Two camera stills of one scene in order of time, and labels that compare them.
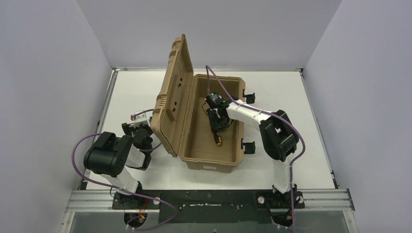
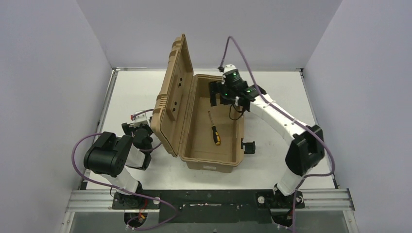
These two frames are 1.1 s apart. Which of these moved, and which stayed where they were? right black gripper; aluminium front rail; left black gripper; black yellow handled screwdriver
Moved: right black gripper
Stayed: black yellow handled screwdriver; aluminium front rail; left black gripper
